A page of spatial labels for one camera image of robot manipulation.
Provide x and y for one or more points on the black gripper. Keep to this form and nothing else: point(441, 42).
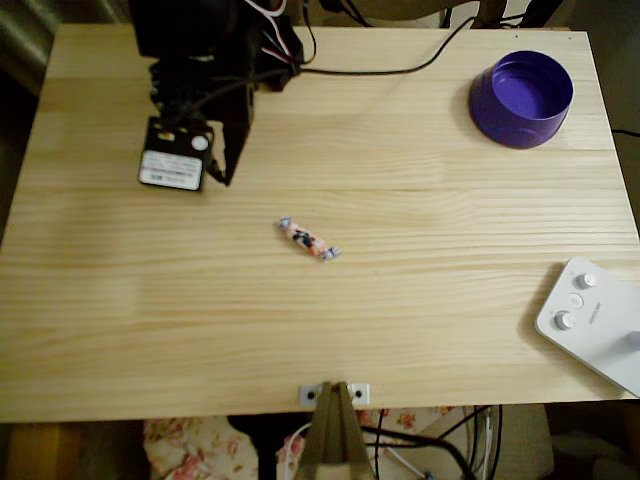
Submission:
point(239, 131)

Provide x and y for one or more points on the candy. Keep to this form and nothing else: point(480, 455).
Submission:
point(308, 239)

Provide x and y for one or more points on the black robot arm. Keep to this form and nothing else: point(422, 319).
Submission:
point(185, 30)

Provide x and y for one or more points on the purple bowl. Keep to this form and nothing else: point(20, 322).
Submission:
point(520, 131)

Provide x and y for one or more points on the floral cloth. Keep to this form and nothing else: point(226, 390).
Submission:
point(190, 450)

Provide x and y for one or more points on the beige cushion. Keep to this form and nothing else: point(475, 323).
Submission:
point(520, 440)

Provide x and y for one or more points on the white device with knobs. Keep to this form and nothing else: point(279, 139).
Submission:
point(600, 340)

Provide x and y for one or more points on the black camera box white label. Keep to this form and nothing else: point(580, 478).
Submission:
point(172, 160)

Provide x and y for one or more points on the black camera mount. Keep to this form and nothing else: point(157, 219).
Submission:
point(175, 97)

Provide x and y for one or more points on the aluminium corner bracket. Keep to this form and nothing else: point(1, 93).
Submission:
point(307, 394)

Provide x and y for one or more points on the extrusion camera post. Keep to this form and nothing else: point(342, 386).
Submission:
point(332, 440)

